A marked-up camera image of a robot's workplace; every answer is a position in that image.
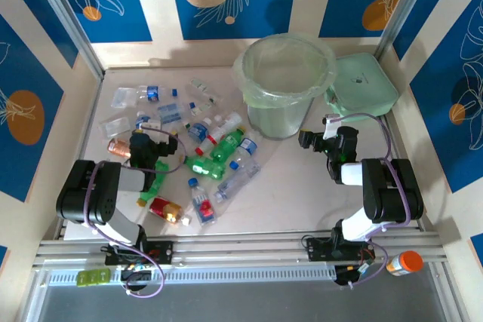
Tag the green crushed soda bottle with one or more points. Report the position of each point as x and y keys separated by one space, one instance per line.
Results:
x=200 y=169

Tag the small clear bottle blue cap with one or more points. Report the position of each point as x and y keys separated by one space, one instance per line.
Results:
x=202 y=108

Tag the green soda bottle yellow cap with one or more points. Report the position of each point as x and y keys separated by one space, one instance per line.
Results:
x=226 y=145

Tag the clear plastic tray box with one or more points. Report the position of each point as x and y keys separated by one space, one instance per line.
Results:
x=124 y=97

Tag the clear blue-label bottle blue cap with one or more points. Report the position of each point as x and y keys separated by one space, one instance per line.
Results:
x=247 y=146

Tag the clear bottle red gold label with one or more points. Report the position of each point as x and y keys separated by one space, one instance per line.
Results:
x=166 y=209

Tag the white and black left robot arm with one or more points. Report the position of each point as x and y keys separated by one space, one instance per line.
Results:
x=83 y=194

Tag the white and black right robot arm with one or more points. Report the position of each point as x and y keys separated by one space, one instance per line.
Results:
x=388 y=194

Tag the green lined trash bin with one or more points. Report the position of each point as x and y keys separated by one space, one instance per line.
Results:
x=287 y=65

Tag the tiny bottle green cap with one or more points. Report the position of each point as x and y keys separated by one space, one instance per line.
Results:
x=186 y=124

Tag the blue-label bottle white cap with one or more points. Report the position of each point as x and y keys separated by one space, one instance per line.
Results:
x=198 y=131

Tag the small blue bottle white cap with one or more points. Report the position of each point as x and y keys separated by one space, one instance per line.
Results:
x=142 y=120

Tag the crushed clear blue-label bottle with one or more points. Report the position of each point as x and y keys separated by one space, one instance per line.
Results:
x=170 y=111

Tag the clear rectangular plastic box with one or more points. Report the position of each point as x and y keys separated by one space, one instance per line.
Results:
x=113 y=127

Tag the small clear white-cap bottle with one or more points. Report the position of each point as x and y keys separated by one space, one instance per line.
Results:
x=217 y=119

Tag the clear bottle blue label blue cap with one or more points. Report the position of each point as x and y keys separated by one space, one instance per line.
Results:
x=152 y=92

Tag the mint green lidded box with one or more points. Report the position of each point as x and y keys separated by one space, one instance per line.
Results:
x=362 y=84

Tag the orange-lid jar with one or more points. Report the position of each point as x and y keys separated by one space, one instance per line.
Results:
x=405 y=262

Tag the yellow-green button box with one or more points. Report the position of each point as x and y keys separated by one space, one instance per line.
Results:
x=93 y=276

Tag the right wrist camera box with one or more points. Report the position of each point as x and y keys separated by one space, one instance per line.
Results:
x=331 y=126

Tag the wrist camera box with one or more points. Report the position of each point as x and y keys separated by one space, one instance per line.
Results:
x=331 y=126
x=151 y=124

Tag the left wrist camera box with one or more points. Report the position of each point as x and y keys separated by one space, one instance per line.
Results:
x=151 y=124

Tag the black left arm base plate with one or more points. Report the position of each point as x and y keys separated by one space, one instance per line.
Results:
x=162 y=252

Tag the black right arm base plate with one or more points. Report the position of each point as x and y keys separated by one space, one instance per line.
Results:
x=319 y=248

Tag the aluminium rail frame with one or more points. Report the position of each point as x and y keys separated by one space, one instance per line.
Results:
x=241 y=246

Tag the aluminium frame post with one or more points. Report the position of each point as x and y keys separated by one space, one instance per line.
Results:
x=403 y=9
x=67 y=16

